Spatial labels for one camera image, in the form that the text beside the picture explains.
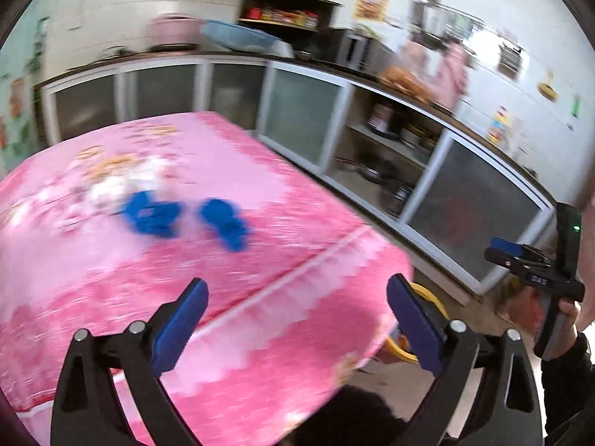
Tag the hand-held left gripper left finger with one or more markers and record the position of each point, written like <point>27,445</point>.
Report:
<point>181,325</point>

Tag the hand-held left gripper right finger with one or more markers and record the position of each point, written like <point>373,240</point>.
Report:
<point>416,323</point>

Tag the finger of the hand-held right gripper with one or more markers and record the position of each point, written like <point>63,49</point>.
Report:
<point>499,260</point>
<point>506,245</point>

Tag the yellow-rimmed trash bin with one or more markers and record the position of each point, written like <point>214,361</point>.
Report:
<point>434,302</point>

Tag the person's right forearm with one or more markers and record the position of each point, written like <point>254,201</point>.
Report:
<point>571,395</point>

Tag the person's right hand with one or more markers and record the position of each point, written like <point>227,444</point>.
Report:
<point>571,325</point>

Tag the open-shelf kitchen cabinet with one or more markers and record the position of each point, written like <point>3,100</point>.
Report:
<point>465,223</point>

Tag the person's black pants leg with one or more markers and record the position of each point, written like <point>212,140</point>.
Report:
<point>362,418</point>

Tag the yellow dish soap bottle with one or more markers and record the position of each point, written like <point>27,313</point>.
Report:
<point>498,125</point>

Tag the steel pot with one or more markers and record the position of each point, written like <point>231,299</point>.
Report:
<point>397,195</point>

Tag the pink floral tablecloth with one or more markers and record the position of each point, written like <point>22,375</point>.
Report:
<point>279,241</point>

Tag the stack of bowls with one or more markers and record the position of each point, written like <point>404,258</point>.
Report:
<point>413,137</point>

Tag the tall pink thermos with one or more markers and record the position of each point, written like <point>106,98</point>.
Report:
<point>453,79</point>

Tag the metal cutlery holder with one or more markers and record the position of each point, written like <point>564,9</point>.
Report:
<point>509,58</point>

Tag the plastic bag of bread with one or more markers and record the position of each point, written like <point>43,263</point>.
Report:
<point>404,81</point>

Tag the pink thermos with dark cap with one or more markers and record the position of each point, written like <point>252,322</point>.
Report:
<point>416,55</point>

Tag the frosted-door kitchen cabinet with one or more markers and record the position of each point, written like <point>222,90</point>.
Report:
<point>153,88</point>

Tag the silver microwave oven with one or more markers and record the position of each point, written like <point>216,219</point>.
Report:
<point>358,51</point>

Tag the flower-print glass door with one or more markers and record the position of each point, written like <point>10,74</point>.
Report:
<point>18,102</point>

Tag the black induction cooktop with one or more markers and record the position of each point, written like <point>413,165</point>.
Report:
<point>172,48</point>

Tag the dark wooden spice shelf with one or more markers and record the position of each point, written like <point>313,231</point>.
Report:
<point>325,32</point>

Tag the blue plastic basket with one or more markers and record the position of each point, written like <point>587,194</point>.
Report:
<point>241,37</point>

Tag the pink lidded basin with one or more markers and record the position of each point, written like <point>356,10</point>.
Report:
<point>174,30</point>

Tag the row of spice jars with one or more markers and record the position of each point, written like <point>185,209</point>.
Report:
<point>283,16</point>

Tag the yellow wall holder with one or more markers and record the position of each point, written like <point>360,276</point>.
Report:
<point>548,88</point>

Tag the yellow wall poster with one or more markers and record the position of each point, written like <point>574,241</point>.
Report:
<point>371,4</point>

